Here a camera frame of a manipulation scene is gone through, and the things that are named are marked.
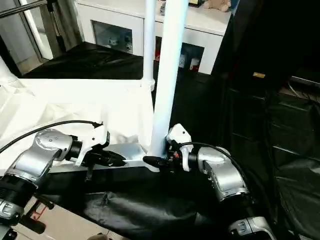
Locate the small yellow label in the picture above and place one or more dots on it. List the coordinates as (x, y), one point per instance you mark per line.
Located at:
(258, 75)

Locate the white plastic table leg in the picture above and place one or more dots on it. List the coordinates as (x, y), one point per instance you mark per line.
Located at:
(149, 42)
(167, 75)
(5, 70)

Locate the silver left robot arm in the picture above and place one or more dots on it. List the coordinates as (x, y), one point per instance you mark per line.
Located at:
(35, 165)

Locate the white plastic table top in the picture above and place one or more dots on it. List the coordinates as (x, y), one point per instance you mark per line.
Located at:
(75, 105)

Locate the black metal table frame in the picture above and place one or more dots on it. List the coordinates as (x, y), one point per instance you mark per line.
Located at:
(32, 212)

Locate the grey metal rack frame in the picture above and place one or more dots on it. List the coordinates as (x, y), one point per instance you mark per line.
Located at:
(30, 25)

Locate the white glass-door cabinet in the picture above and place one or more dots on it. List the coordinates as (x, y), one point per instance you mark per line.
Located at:
(115, 25)

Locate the grey crumpled bundle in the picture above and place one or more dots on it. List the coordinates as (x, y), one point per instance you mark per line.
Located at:
(162, 7)

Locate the black flat device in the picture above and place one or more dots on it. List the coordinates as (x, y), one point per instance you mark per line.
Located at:
(305, 82)

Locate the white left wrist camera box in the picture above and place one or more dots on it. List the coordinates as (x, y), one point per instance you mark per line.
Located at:
(94, 140)

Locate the brown plush bear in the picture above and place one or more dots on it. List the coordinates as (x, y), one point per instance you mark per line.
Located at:
(217, 4)

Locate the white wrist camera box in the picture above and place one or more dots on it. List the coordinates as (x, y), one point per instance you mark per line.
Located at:
(94, 140)
(179, 137)

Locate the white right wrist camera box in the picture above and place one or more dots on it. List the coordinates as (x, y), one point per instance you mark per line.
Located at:
(179, 137)

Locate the black work mat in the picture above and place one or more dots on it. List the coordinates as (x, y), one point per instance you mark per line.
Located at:
(225, 150)

